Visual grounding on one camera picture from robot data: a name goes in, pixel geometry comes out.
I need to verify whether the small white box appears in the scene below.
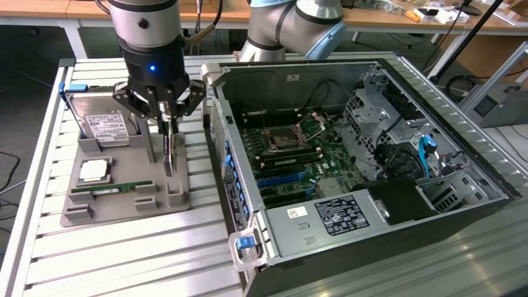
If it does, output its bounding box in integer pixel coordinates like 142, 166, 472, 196
437, 11, 470, 25

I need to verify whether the blue flat wire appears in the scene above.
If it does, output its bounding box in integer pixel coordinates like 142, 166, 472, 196
418, 134, 437, 180

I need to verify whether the wooden desk with white frame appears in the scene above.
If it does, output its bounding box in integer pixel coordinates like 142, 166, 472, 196
345, 0, 528, 78
0, 0, 252, 59

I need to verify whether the silver metal disk bay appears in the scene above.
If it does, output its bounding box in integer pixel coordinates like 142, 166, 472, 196
341, 88, 417, 146

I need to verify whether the blue expansion slot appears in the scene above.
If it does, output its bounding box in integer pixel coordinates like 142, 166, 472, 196
256, 173, 304, 188

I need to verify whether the black and white desk device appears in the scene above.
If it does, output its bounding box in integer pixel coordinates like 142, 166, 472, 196
413, 8, 440, 23

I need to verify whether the graphics card with metal bracket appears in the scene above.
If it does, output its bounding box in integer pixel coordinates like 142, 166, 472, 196
158, 99, 185, 178

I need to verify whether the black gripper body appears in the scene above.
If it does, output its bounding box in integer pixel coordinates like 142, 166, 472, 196
118, 36, 192, 93

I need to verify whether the brown cardboard box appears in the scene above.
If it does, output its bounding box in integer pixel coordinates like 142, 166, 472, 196
181, 0, 224, 14

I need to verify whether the hard disk in blue caddy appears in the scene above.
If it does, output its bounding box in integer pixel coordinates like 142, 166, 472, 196
58, 82, 140, 149

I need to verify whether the silver CPU chip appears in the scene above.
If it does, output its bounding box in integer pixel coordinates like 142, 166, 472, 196
78, 160, 112, 183

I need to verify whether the silver chipset heatsink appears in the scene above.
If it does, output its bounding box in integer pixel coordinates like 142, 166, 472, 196
317, 178, 342, 197

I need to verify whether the metal socket cover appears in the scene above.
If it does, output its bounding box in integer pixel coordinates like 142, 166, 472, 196
290, 111, 330, 143

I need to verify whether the grey power supply unit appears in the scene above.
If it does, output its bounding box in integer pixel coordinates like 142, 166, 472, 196
262, 189, 390, 259

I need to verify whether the grey computer tower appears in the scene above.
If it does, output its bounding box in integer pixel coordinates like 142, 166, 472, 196
460, 41, 528, 129

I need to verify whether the grey plastic parts rack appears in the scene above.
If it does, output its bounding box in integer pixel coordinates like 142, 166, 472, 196
60, 103, 192, 228

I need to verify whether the CPU socket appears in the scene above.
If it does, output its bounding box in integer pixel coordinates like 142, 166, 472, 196
262, 125, 308, 152

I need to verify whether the green RAM stick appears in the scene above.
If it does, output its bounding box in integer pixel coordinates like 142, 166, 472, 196
72, 182, 153, 196

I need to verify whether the green motherboard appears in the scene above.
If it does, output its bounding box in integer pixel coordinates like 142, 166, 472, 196
237, 110, 372, 210

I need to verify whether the open black PC case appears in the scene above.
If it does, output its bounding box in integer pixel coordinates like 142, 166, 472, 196
198, 57, 521, 297

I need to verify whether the black round stand base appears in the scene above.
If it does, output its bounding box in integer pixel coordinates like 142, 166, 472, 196
452, 0, 482, 17

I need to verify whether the perforated metal disk bay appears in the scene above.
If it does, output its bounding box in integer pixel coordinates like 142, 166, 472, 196
414, 170, 492, 214

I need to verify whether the black tripod pole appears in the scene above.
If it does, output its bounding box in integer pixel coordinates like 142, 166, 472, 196
428, 0, 506, 84

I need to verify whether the black wire bundle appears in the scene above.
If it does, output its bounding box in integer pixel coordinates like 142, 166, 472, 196
370, 117, 417, 182

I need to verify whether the black installed RAM stick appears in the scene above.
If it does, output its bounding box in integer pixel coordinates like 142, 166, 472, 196
258, 150, 321, 170

